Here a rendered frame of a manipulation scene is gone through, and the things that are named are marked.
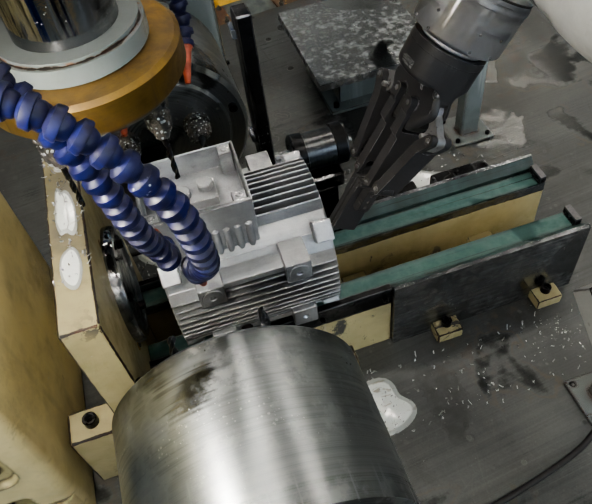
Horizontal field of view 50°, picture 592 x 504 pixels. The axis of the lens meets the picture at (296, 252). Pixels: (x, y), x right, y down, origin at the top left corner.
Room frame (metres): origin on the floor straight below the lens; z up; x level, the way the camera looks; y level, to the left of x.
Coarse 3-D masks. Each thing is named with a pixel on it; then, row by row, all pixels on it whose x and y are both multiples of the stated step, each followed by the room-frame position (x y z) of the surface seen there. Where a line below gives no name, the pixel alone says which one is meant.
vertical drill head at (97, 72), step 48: (0, 0) 0.47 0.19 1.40; (48, 0) 0.46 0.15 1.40; (96, 0) 0.48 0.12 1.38; (144, 0) 0.56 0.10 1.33; (0, 48) 0.47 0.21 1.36; (48, 48) 0.46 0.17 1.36; (96, 48) 0.45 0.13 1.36; (144, 48) 0.48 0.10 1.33; (48, 96) 0.43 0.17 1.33; (96, 96) 0.42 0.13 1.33; (144, 96) 0.43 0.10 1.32
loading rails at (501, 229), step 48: (432, 192) 0.64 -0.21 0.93; (480, 192) 0.64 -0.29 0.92; (528, 192) 0.63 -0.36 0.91; (336, 240) 0.59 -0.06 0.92; (384, 240) 0.59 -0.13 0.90; (432, 240) 0.60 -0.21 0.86; (480, 240) 0.55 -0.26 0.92; (528, 240) 0.53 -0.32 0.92; (576, 240) 0.53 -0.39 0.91; (144, 288) 0.55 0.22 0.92; (384, 288) 0.49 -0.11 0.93; (432, 288) 0.49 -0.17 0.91; (480, 288) 0.50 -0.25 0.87; (528, 288) 0.52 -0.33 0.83; (384, 336) 0.48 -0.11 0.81
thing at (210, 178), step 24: (216, 144) 0.57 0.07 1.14; (168, 168) 0.56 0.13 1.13; (192, 168) 0.56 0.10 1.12; (216, 168) 0.56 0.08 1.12; (240, 168) 0.52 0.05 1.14; (192, 192) 0.52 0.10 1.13; (216, 192) 0.51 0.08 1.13; (144, 216) 0.47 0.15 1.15; (216, 216) 0.47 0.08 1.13; (240, 216) 0.47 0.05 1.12; (216, 240) 0.46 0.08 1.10; (240, 240) 0.47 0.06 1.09
